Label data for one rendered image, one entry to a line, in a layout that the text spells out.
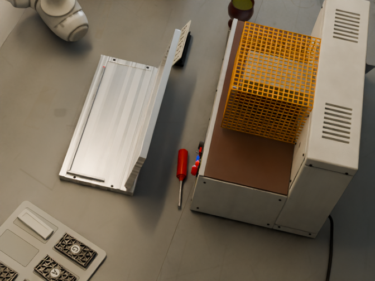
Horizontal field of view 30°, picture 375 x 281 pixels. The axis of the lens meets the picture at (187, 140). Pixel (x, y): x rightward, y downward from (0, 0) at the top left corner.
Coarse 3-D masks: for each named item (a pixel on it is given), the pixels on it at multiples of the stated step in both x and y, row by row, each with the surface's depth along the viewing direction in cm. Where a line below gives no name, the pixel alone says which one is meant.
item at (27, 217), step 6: (24, 210) 183; (18, 216) 182; (24, 216) 183; (30, 216) 183; (24, 222) 182; (30, 222) 182; (36, 222) 182; (42, 222) 182; (30, 228) 182; (36, 228) 181; (42, 228) 181; (48, 228) 181; (42, 234) 180; (48, 234) 180
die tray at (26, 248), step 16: (32, 208) 185; (16, 224) 182; (48, 224) 183; (0, 240) 179; (16, 240) 180; (32, 240) 180; (48, 240) 181; (80, 240) 182; (0, 256) 177; (16, 256) 177; (32, 256) 178; (64, 256) 179; (96, 256) 180; (32, 272) 176; (80, 272) 177
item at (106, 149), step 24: (96, 72) 210; (120, 72) 212; (144, 72) 213; (96, 96) 206; (120, 96) 207; (144, 96) 208; (96, 120) 201; (120, 120) 202; (72, 144) 196; (96, 144) 197; (120, 144) 198; (72, 168) 192; (96, 168) 193; (120, 168) 194; (120, 192) 191
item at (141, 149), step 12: (168, 48) 200; (168, 60) 192; (168, 72) 190; (156, 84) 202; (156, 96) 185; (156, 108) 183; (144, 120) 196; (144, 132) 192; (144, 144) 176; (132, 156) 193; (144, 156) 174; (132, 168) 180; (132, 180) 185
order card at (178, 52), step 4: (188, 24) 221; (184, 28) 223; (188, 28) 219; (184, 32) 221; (180, 36) 222; (184, 36) 219; (180, 40) 220; (184, 40) 217; (180, 44) 218; (184, 44) 215; (176, 48) 220; (180, 48) 217; (176, 52) 218; (180, 52) 214; (176, 56) 216; (180, 56) 213; (176, 60) 214; (172, 64) 216
